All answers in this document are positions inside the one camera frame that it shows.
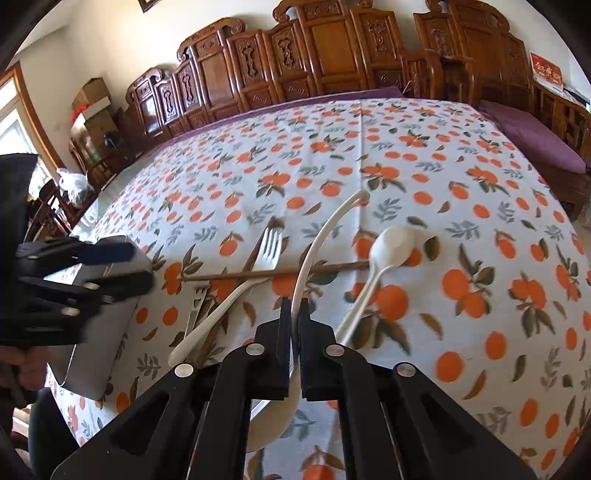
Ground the rectangular metal tray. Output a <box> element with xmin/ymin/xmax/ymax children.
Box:
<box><xmin>44</xmin><ymin>235</ymin><xmax>155</xmax><ymax>401</ymax></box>

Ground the wooden door frame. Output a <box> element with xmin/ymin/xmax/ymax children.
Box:
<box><xmin>0</xmin><ymin>62</ymin><xmax>65</xmax><ymax>171</ymax></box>

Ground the flat white box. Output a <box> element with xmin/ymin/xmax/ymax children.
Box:
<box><xmin>69</xmin><ymin>99</ymin><xmax>114</xmax><ymax>130</ymax></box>

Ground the person's left hand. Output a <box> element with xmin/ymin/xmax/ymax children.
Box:
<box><xmin>0</xmin><ymin>346</ymin><xmax>47</xmax><ymax>393</ymax></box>

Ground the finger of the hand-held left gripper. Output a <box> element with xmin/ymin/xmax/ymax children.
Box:
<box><xmin>16</xmin><ymin>237</ymin><xmax>137</xmax><ymax>268</ymax></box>
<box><xmin>18</xmin><ymin>271</ymin><xmax>155</xmax><ymax>305</ymax></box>

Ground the purple armchair cushion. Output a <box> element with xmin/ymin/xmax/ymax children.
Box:
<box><xmin>480</xmin><ymin>99</ymin><xmax>587</xmax><ymax>174</ymax></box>

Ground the clear plastic bag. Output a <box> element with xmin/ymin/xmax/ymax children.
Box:
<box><xmin>55</xmin><ymin>168</ymin><xmax>95</xmax><ymax>204</ymax></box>

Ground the carved wooden sofa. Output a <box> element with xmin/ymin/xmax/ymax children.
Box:
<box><xmin>124</xmin><ymin>0</ymin><xmax>416</xmax><ymax>144</ymax></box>

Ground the metal fork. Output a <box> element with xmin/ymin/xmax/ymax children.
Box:
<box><xmin>184</xmin><ymin>284</ymin><xmax>211</xmax><ymax>337</ymax></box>

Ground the white curved handle soup spoon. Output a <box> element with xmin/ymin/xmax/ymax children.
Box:
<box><xmin>249</xmin><ymin>189</ymin><xmax>371</xmax><ymax>455</ymax></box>

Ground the small brown cardboard box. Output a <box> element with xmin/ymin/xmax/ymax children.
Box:
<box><xmin>71</xmin><ymin>78</ymin><xmax>112</xmax><ymax>112</ymax></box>

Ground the carved wooden armchair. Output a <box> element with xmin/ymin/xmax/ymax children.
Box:
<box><xmin>406</xmin><ymin>0</ymin><xmax>591</xmax><ymax>217</ymax></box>

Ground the orange print tablecloth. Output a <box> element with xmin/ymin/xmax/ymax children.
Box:
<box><xmin>46</xmin><ymin>98</ymin><xmax>591</xmax><ymax>480</ymax></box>

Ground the white plastic spoon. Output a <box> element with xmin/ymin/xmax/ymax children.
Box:
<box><xmin>337</xmin><ymin>225</ymin><xmax>419</xmax><ymax>344</ymax></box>

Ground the carved wooden dining chair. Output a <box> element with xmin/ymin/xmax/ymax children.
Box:
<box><xmin>28</xmin><ymin>180</ymin><xmax>98</xmax><ymax>241</ymax></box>

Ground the tissue box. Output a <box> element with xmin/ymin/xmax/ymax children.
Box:
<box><xmin>561</xmin><ymin>85</ymin><xmax>591</xmax><ymax>109</ymax></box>

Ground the purple sofa cushion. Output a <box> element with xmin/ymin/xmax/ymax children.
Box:
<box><xmin>152</xmin><ymin>85</ymin><xmax>407</xmax><ymax>148</ymax></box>

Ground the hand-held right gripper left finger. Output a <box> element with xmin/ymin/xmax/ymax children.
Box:
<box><xmin>50</xmin><ymin>298</ymin><xmax>294</xmax><ymax>480</ymax></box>

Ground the white plastic fork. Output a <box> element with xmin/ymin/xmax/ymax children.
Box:
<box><xmin>167</xmin><ymin>227</ymin><xmax>283</xmax><ymax>367</ymax></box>

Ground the red desk calendar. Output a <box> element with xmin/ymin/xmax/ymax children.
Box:
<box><xmin>529</xmin><ymin>51</ymin><xmax>565</xmax><ymax>95</ymax></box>

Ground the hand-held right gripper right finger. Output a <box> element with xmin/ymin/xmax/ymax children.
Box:
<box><xmin>298</xmin><ymin>298</ymin><xmax>539</xmax><ymax>480</ymax></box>

